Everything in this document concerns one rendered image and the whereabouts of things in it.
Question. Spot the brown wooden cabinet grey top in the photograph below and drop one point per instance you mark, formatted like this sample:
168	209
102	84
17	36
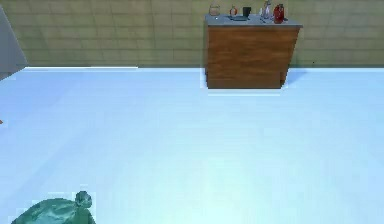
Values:
246	56

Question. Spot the clear glass jar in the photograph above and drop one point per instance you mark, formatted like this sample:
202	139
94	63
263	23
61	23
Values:
214	10

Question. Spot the dark flat dish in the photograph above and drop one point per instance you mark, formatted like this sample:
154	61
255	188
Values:
238	18

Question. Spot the small orange bottle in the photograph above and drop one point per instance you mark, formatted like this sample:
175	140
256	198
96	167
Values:
233	11

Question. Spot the black cup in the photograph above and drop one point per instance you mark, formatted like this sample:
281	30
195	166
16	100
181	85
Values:
246	11

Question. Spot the clear glass bottle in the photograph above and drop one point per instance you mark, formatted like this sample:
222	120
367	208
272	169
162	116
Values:
266	10

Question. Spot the red bottle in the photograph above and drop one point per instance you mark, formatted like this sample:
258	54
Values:
278	14

